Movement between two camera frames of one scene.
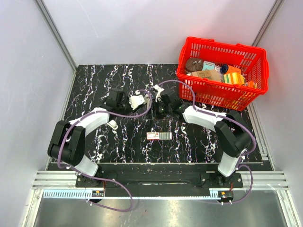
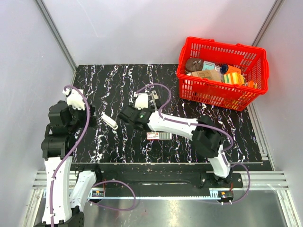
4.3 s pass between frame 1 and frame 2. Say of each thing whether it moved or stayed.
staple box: stayed
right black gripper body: moved
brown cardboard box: stayed
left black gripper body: moved
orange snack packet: stayed
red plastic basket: stayed
